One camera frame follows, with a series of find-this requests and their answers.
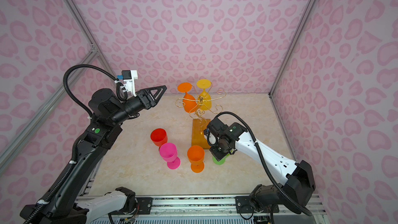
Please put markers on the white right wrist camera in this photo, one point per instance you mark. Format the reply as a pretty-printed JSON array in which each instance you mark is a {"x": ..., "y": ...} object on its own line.
[{"x": 207, "y": 132}]

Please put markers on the aluminium corner frame post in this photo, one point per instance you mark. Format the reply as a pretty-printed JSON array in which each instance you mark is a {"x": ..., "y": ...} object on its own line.
[
  {"x": 95, "y": 53},
  {"x": 299, "y": 30}
]

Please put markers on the pink wine glass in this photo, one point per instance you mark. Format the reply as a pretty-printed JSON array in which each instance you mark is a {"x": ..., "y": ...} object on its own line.
[{"x": 169, "y": 154}]

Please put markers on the aluminium corner frame post left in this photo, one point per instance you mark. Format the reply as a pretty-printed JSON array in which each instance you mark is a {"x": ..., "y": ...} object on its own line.
[{"x": 95, "y": 53}]

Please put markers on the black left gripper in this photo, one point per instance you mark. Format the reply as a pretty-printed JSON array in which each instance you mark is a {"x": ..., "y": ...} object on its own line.
[{"x": 144, "y": 95}]

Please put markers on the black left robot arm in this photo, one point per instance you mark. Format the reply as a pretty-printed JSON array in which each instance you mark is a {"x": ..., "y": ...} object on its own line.
[{"x": 57, "y": 205}]

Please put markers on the amber wooden rack base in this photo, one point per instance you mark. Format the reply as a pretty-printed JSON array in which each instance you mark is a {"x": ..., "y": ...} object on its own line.
[{"x": 198, "y": 136}]

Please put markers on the aluminium diagonal frame bar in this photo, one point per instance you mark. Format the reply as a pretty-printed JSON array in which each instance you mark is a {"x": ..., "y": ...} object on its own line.
[{"x": 20, "y": 141}]

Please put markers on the gold wire glass rack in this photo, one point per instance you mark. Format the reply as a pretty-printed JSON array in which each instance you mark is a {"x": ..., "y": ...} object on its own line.
[{"x": 200, "y": 114}]

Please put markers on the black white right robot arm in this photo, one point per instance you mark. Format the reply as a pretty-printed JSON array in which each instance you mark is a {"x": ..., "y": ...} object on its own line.
[{"x": 292, "y": 183}]

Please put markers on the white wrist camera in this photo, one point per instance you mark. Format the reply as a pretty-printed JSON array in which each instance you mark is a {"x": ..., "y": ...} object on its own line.
[
  {"x": 126, "y": 81},
  {"x": 207, "y": 132}
]

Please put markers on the green wine glass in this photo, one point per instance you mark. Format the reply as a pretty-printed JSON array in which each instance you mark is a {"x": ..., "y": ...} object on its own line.
[{"x": 222, "y": 161}]

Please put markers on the yellow wine glass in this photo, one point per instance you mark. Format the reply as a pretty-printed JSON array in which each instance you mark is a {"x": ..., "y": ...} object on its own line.
[{"x": 204, "y": 97}]

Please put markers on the orange wine glass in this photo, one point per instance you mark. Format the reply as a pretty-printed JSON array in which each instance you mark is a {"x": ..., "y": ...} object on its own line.
[
  {"x": 189, "y": 102},
  {"x": 196, "y": 156}
]

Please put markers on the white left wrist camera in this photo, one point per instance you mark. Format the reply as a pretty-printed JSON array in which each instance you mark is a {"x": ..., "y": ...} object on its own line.
[{"x": 126, "y": 81}]

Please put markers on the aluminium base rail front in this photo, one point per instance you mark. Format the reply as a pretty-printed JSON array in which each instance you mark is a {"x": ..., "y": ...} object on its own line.
[{"x": 212, "y": 209}]

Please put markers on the aluminium corner frame post right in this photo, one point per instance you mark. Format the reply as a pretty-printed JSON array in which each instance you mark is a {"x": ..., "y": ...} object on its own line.
[{"x": 299, "y": 30}]

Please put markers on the red wine glass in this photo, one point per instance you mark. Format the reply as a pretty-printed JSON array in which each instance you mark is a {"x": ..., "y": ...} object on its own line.
[{"x": 159, "y": 137}]

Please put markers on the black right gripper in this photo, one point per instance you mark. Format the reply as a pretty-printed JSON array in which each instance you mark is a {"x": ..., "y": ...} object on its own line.
[{"x": 216, "y": 155}]

